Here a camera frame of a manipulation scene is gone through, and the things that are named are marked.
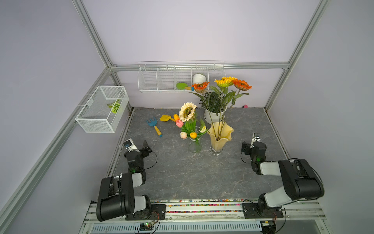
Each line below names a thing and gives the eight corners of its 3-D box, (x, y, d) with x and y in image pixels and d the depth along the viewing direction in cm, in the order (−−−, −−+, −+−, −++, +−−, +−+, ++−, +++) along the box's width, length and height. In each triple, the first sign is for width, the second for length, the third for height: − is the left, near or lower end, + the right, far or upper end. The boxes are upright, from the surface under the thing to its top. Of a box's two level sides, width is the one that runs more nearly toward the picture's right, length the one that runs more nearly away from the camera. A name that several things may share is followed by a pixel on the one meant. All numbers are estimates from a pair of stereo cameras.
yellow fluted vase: (203, 151, 98) (205, 131, 81) (212, 138, 105) (216, 118, 87) (219, 161, 93) (225, 143, 76) (228, 148, 100) (236, 128, 82)
